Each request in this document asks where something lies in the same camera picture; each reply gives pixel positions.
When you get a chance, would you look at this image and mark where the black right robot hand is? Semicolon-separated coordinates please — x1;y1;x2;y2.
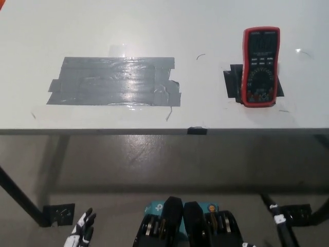
241;193;302;247

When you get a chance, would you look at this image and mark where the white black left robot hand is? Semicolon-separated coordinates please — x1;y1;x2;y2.
64;207;97;247

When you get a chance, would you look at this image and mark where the red digital multimeter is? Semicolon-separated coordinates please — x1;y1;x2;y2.
241;26;281;108

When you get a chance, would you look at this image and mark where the small black tape strip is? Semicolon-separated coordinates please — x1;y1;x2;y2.
187;126;208;135

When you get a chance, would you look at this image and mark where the large grey duct tape patch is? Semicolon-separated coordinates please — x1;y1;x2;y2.
46;56;182;107

